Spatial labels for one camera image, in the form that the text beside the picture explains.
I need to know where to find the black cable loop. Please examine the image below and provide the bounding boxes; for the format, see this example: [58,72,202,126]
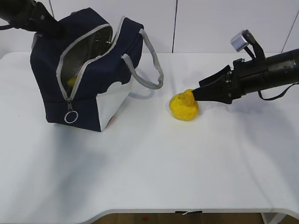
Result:
[257,82,299,101]

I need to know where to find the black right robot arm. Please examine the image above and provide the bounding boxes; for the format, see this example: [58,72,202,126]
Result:
[192,49,299,104]

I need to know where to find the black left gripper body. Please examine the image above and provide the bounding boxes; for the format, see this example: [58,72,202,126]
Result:
[14,0,50,32]

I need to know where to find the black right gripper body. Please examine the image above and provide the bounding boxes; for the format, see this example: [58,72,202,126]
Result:
[225,59,269,100]

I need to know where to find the yellow pear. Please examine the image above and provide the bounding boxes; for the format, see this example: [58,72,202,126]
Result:
[169,89,199,121]

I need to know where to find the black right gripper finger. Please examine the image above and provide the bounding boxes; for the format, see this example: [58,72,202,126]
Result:
[192,85,233,104]
[199,65,231,87]

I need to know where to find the black tape on table edge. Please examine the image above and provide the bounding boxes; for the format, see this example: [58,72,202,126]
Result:
[176,204,202,210]

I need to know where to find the navy blue lunch bag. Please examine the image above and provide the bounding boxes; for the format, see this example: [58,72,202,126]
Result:
[30,8,164,132]

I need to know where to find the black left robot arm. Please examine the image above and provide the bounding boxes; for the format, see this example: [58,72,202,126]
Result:
[0,0,64,37]

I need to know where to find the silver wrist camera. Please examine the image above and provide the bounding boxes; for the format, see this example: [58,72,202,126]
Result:
[230,29,256,52]

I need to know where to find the yellow banana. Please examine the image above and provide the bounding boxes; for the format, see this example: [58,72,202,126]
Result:
[66,76,78,88]

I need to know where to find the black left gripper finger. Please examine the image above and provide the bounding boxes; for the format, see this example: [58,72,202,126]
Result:
[36,12,65,37]

